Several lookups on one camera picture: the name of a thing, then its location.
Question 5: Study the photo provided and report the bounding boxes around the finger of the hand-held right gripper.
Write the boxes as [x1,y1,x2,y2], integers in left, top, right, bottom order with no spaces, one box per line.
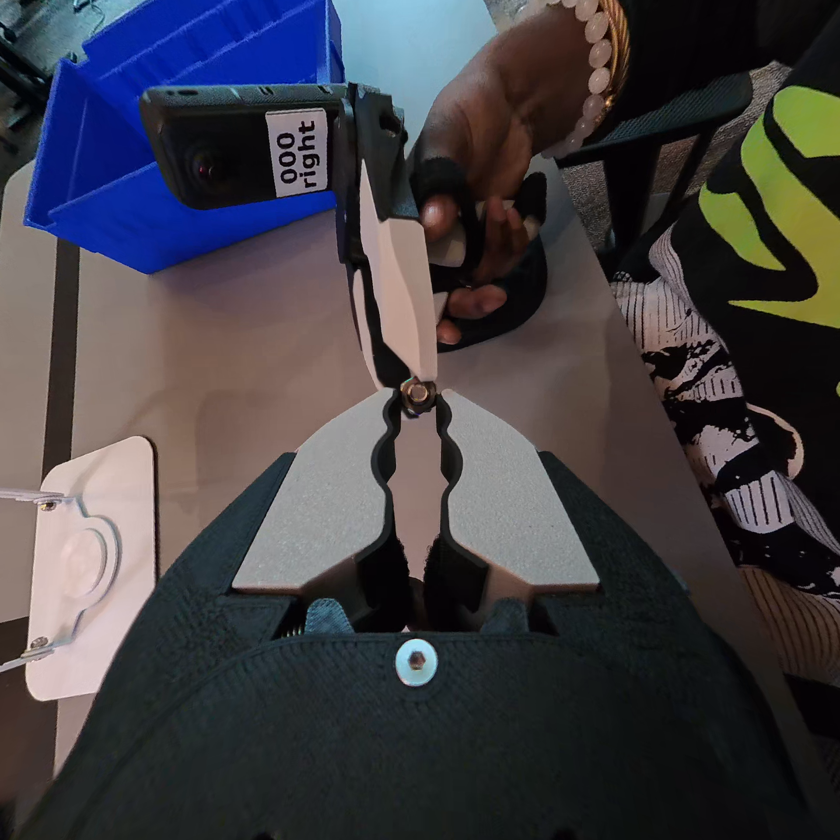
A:
[346,256,403,392]
[361,217,439,389]

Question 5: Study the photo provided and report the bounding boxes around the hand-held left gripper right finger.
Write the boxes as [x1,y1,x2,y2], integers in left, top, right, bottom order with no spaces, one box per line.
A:
[428,394,601,620]

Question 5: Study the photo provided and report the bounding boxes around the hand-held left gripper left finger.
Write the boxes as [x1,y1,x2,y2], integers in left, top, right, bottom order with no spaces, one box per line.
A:
[233,392,401,618]

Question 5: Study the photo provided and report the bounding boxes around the blue plastic box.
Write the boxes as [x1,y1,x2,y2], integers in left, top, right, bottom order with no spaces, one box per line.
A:
[24,0,346,274]

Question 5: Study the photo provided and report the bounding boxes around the person's right forearm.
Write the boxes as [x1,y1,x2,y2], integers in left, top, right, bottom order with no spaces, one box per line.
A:
[617,0,840,132]

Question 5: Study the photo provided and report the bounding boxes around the person's right hand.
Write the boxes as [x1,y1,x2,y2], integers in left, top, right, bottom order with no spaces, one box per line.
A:
[407,0,628,349]

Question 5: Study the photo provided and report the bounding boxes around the sign on white stand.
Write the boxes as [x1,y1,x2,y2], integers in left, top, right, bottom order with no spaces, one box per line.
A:
[0,436,158,703]

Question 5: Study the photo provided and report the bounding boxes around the black chair armrest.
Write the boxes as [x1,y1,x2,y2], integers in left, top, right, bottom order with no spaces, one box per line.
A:
[558,69,758,250]

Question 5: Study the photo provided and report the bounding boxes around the person's black printed shirt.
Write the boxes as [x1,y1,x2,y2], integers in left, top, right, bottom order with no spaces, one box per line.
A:
[611,27,840,690]

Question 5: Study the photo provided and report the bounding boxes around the beaded bracelets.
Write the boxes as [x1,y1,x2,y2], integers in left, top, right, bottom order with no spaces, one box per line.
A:
[545,0,634,158]

